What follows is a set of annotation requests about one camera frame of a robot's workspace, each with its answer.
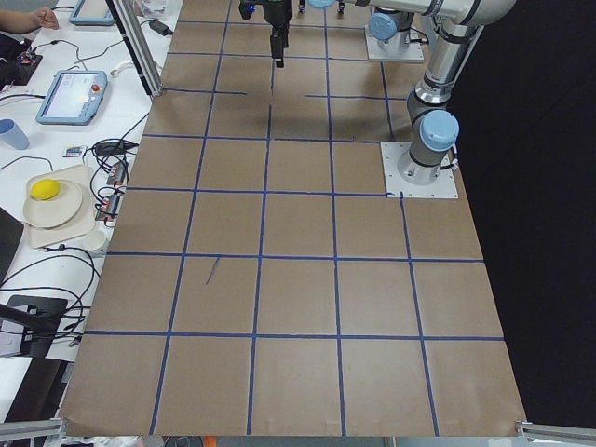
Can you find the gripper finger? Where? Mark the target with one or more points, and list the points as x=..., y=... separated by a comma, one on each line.
x=276, y=48
x=285, y=37

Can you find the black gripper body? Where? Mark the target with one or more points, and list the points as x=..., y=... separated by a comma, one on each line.
x=277, y=12

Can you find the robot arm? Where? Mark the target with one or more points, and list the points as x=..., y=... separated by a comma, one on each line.
x=391, y=27
x=434, y=129

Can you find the black device on stand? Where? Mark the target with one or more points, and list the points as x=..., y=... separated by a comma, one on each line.
x=29, y=325

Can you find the person's hand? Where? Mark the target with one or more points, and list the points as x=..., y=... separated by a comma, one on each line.
x=44, y=18

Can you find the black power adapter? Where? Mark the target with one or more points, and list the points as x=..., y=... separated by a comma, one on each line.
x=160, y=27

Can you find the far teach pendant tablet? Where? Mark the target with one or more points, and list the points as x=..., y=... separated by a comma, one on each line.
x=91, y=13

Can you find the teach pendant tablet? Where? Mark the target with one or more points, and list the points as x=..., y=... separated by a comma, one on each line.
x=91, y=13
x=74, y=98

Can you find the near teach pendant tablet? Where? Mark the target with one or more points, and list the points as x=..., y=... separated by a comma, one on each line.
x=74, y=98

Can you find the small colourful card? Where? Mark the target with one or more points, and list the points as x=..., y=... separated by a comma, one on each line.
x=75, y=151

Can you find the brown paper table cover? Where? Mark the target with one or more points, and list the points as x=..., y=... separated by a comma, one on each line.
x=259, y=280

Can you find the beige rectangular tray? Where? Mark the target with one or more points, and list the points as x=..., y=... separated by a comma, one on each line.
x=82, y=223

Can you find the white paper cup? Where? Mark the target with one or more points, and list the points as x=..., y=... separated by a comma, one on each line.
x=96, y=242

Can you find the yellow lemon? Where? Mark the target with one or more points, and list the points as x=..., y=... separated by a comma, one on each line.
x=45, y=189

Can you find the light blue plastic cup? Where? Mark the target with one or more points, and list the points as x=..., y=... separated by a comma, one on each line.
x=13, y=135

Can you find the beige round plate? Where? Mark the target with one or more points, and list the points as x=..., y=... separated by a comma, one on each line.
x=56, y=211

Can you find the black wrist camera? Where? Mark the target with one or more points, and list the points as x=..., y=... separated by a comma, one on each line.
x=246, y=9

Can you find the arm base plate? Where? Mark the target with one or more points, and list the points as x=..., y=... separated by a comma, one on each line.
x=378, y=51
x=406, y=179

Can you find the aluminium frame post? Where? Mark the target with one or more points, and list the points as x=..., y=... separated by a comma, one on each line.
x=131, y=31

